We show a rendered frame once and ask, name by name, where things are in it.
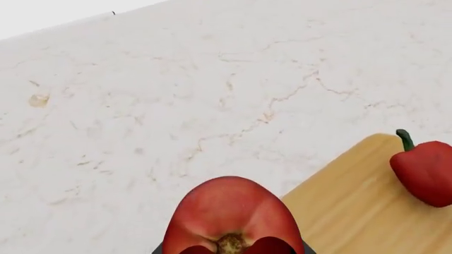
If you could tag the red bell pepper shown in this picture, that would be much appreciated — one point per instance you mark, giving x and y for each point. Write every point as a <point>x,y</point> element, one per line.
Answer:
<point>425,174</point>

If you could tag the wooden cutting board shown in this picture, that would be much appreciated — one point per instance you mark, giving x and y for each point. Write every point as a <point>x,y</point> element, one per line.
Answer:
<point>356,211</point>

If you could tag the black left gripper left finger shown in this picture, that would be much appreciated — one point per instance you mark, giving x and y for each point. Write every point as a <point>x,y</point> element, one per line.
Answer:
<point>158,250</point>

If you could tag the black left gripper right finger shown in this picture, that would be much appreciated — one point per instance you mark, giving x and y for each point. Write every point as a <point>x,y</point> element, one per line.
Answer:
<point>309,250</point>

